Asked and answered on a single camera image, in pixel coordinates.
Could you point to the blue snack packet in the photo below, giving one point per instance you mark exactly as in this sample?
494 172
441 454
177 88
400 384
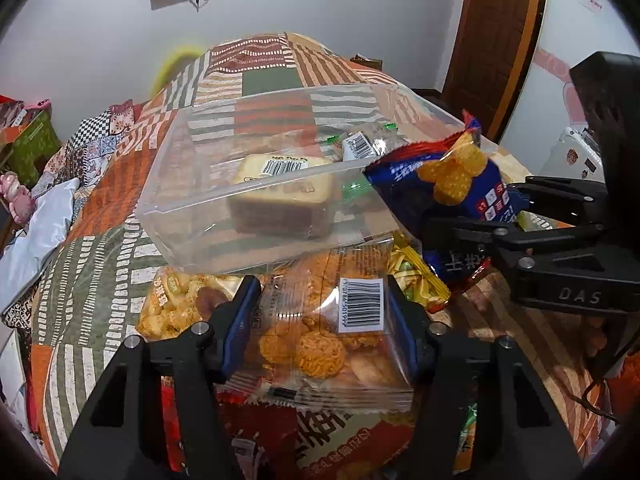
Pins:
400 185

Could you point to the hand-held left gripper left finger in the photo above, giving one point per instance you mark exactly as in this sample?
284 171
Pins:
241 327

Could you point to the green cardboard box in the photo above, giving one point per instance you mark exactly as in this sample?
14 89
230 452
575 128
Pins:
35 145

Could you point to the clear plastic container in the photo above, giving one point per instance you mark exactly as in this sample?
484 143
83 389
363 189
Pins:
200 200

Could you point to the patchwork blanket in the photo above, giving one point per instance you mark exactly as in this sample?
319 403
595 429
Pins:
125 200

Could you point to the small green white snack packet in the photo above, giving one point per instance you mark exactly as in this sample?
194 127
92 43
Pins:
357 145
356 190

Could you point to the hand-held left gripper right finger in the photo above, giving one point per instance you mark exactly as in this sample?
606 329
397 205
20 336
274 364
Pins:
400 332

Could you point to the yellow green snack packet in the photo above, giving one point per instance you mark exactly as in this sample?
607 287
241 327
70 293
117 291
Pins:
416 280

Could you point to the pink case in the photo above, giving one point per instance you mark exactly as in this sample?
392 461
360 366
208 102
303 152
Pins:
39 104

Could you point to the yellow curved object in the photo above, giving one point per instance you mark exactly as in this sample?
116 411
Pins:
172 62

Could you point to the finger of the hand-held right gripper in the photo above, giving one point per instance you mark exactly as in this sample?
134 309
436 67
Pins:
550 196
465 236

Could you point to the pink cartoon wall sticker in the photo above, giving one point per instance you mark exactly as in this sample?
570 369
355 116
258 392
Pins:
555 67

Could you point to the white appliance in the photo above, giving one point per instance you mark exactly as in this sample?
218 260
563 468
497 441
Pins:
565 152

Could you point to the white cloth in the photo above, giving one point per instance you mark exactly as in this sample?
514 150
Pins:
35 240

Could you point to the white red wall label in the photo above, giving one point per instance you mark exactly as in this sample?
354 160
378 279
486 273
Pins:
592 2

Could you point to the brown cardboard box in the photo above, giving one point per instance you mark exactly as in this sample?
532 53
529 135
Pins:
367 63

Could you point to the wooden door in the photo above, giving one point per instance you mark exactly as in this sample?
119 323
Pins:
495 35

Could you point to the red orange snack packet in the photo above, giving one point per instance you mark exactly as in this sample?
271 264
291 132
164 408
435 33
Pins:
325 440

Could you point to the clear noodle snack packet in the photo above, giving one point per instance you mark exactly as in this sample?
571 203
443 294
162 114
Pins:
310 320

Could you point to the yellow fried snack packet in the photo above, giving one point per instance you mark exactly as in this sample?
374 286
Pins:
170 310

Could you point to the sliced bread packet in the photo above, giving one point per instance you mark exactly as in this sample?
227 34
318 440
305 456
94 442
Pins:
280 200

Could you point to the pink toy figure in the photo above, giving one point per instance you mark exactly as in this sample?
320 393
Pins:
15 195

